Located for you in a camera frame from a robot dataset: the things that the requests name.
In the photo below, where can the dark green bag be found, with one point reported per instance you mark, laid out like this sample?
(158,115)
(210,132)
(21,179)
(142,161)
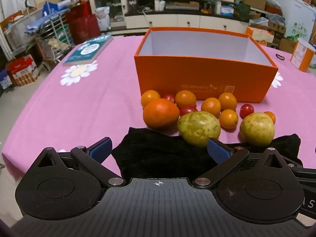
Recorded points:
(242,11)

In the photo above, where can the translucent storage bin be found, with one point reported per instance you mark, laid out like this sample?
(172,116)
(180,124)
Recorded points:
(22,29)

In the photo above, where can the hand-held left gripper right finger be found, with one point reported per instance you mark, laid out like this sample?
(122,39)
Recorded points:
(218,151)

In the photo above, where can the large orange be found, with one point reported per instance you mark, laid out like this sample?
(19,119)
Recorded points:
(160,113)

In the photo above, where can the blue shopping bag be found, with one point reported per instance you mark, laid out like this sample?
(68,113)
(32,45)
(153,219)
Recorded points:
(50,7)

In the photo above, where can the pink daisy-print tablecloth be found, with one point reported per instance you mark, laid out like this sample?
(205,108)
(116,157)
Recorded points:
(98,103)

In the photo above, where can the white and orange gift box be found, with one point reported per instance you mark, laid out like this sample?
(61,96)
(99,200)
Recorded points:
(260,33)

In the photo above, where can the red cherry tomato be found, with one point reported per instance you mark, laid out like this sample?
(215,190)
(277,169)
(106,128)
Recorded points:
(187,109)
(169,98)
(246,110)

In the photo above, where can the orange and white canister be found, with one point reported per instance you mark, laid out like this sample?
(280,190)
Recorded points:
(302,54)

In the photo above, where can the teal book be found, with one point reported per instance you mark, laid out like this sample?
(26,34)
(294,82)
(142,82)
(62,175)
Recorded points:
(86,51)

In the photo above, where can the brown cardboard box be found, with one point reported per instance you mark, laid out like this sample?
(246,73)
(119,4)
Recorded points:
(287,45)

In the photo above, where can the red gift bag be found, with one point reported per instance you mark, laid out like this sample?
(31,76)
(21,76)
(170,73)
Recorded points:
(79,8)

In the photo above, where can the orange cardboard box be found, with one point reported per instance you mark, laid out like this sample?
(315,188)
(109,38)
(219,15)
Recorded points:
(197,79)

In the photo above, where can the small orange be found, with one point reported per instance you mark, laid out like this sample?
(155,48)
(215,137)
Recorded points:
(150,96)
(227,101)
(228,119)
(270,116)
(185,98)
(211,106)

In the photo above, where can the blue and white tissue box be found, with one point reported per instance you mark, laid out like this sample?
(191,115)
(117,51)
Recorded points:
(227,11)

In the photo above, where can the white chest freezer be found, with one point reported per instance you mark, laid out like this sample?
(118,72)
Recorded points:
(293,12)

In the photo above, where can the red snack carton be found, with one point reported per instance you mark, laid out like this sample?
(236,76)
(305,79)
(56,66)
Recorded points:
(23,70)

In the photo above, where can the black cloth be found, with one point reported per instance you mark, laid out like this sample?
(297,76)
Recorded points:
(153,153)

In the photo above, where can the mottled yellow-green pear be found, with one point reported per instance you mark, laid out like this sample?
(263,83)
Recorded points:
(197,128)
(256,129)

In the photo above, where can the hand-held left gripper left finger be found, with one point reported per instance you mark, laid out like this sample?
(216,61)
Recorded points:
(100,149)

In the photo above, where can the white pouch bag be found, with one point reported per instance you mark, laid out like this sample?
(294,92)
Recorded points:
(102,17)

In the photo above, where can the white bottle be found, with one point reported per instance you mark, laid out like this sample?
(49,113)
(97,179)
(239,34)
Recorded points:
(159,5)

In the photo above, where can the white low TV cabinet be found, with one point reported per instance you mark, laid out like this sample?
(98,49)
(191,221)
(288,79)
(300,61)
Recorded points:
(187,21)

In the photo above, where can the dark red paper bag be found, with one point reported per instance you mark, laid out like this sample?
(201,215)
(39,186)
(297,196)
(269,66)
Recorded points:
(84,29)

